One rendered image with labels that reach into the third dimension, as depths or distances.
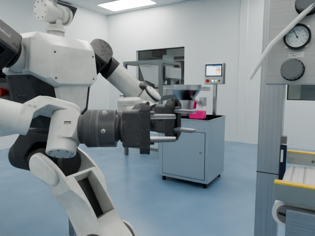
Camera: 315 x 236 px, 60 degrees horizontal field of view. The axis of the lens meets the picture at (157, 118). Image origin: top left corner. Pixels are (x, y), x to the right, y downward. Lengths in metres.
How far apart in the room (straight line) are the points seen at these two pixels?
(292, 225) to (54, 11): 0.87
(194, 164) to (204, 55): 3.27
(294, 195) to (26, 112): 0.54
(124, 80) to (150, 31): 5.47
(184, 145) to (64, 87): 2.29
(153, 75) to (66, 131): 3.57
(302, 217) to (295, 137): 4.98
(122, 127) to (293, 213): 0.37
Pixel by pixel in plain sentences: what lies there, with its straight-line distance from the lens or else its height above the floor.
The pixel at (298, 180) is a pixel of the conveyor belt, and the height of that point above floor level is 0.91.
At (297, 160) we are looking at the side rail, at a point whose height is 0.92.
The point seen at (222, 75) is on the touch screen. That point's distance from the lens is 3.26.
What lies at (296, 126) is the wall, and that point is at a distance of 5.49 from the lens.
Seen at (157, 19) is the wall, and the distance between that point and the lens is 6.55.
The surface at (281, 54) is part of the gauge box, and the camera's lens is 0.49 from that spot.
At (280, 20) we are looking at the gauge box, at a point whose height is 1.22.
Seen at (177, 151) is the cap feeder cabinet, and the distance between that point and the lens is 3.13.
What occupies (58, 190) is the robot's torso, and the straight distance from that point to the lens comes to 0.96.
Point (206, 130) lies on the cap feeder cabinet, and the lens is 2.94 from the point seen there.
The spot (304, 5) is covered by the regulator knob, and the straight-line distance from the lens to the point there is 0.47.
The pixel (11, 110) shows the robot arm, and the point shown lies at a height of 1.07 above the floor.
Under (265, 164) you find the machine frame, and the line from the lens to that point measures 0.84.
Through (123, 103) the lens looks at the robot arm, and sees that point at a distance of 0.90.
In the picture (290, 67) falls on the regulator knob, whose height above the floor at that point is 1.14.
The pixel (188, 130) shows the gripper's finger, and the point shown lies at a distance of 0.78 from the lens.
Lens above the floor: 1.12
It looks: 7 degrees down
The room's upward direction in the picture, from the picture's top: straight up
